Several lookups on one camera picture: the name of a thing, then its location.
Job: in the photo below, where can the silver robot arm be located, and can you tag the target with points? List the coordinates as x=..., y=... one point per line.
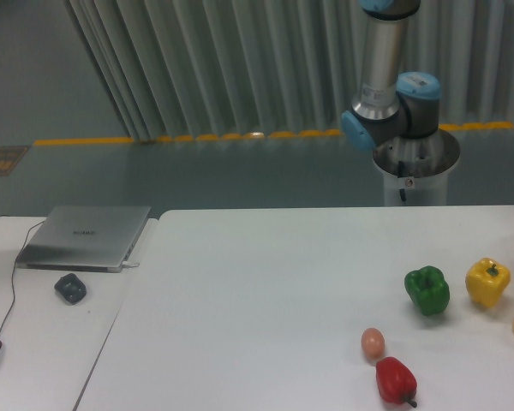
x=388, y=103

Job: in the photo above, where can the grey pleated curtain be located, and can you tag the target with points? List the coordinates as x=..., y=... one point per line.
x=192, y=69

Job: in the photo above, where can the silver closed laptop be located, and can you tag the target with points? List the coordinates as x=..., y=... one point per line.
x=85, y=238

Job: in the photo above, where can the brown egg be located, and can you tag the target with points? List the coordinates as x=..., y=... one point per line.
x=373, y=343

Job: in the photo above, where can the green bell pepper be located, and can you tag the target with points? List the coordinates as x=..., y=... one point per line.
x=428, y=290

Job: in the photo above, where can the black power adapter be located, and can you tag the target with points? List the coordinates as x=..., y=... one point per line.
x=71, y=289

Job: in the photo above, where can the red bell pepper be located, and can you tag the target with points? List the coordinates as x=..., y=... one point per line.
x=396, y=383

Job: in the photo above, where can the yellow bell pepper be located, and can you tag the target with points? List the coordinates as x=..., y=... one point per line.
x=486, y=282

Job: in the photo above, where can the white laptop cable plug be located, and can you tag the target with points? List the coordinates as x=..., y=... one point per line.
x=130, y=264

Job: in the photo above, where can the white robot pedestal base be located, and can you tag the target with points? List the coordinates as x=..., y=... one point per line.
x=416, y=172

